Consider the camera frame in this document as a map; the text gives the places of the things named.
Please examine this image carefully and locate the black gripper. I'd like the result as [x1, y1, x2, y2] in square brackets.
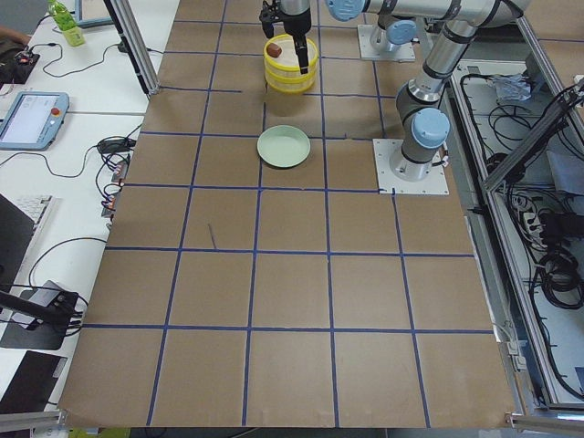
[260, 0, 311, 75]

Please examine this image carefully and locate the brown bun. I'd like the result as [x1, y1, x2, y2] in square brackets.
[266, 43, 282, 58]

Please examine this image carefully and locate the yellow top steamer layer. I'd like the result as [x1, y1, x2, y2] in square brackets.
[263, 34, 300, 77]

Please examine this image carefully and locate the yellow steamer layer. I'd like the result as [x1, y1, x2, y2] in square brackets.
[265, 70, 316, 94]
[263, 34, 300, 77]

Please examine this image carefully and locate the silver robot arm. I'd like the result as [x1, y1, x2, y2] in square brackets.
[326, 0, 529, 183]
[369, 15, 417, 62]

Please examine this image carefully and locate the yellow bottom steamer layer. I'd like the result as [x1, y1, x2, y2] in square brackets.
[265, 70, 316, 94]

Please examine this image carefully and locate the light green bowl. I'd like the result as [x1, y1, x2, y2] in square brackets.
[256, 125, 311, 168]

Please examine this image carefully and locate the green drink bottle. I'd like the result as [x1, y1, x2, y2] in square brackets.
[47, 0, 86, 47]

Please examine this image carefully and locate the teach pendant tablet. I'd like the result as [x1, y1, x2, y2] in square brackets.
[1, 91, 69, 151]

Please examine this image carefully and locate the white keyboard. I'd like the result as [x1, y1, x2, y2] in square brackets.
[14, 194, 57, 233]

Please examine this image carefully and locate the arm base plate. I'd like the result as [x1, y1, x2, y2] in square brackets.
[358, 25, 415, 63]
[372, 139, 449, 196]

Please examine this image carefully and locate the aluminium frame post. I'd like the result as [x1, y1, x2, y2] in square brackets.
[103, 0, 160, 96]

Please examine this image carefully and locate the black camera stand base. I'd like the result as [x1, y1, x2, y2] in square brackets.
[1, 281, 79, 350]

